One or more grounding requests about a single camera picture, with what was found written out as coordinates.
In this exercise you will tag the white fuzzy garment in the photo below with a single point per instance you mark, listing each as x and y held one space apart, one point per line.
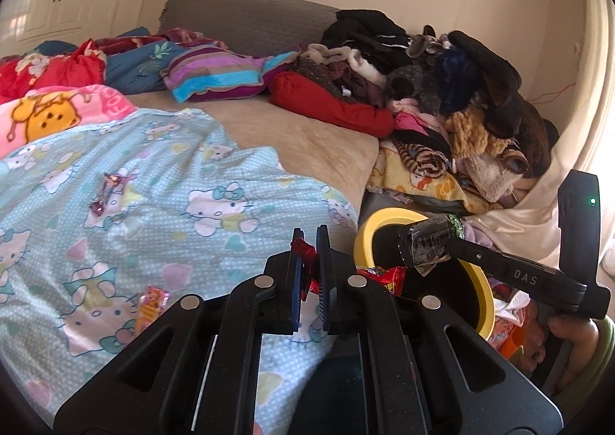
485 178

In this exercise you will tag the white fleece garment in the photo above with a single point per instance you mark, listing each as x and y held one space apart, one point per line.
367 66

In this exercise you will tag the striped purple pillow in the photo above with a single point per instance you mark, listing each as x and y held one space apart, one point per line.
216 72

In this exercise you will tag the person's right forearm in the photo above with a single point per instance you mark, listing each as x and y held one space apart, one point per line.
604 358

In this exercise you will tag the red folded cloth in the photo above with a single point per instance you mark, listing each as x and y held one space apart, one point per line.
336 103

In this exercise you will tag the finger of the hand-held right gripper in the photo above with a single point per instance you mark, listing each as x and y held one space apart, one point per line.
473 250

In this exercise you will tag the red floral blanket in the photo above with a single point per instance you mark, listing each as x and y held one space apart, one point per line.
57 70

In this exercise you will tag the black jacket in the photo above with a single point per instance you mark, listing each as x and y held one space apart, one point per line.
360 29

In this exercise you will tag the pink bear-print blanket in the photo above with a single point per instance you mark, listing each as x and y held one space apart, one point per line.
53 115

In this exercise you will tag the grey padded headboard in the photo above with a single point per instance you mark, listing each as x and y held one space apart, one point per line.
250 19

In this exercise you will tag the person's right hand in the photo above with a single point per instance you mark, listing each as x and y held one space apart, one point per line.
574 334

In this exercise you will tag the yellow cat-print blanket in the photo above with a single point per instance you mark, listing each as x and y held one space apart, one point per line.
423 187

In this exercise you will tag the pink foil candy wrapper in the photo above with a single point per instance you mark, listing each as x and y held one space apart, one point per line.
106 190

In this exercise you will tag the small red wrapper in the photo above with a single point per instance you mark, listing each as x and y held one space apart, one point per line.
306 250

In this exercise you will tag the brown fleece blanket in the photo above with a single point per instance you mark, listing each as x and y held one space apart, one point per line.
533 132

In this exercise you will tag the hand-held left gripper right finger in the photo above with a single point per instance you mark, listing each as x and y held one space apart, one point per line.
323 293

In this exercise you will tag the brown striped plush garment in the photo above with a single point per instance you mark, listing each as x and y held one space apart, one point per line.
425 161

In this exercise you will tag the pink garment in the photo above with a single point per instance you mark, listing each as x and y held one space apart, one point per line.
413 118

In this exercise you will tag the black plush garment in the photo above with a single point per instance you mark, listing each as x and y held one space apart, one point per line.
485 65

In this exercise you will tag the dark dotted garment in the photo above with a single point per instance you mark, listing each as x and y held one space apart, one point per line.
331 77

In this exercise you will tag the orange pink snack wrapper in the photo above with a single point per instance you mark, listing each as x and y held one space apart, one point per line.
151 307

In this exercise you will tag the blue leaf-print quilt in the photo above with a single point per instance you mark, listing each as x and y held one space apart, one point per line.
139 67

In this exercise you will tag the brown fuzzy slipper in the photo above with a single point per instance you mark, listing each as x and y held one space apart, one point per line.
516 161

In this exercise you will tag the navy plush garment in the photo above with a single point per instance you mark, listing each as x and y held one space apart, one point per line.
456 74

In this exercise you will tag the orange plastic object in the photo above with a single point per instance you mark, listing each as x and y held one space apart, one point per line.
513 344

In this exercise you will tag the pink printed cloth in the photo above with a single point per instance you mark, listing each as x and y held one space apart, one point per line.
500 330

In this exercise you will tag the grey speckled garment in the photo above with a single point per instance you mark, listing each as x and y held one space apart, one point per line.
413 79

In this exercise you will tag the dark foil wrapper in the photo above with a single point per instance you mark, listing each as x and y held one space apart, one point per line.
425 240

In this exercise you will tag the yellow rimmed black bin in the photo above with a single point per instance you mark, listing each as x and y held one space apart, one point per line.
370 233

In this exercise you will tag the light blue cat-print blanket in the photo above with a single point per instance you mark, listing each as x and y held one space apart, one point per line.
144 204

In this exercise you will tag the cream satin cloth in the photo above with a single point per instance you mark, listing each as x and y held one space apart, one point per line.
533 219

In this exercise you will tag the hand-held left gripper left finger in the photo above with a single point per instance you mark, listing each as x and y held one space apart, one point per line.
295 293

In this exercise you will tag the red plastic snack packet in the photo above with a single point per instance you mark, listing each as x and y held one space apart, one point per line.
384 277

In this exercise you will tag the tan fuzzy garment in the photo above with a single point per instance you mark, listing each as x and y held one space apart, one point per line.
468 135

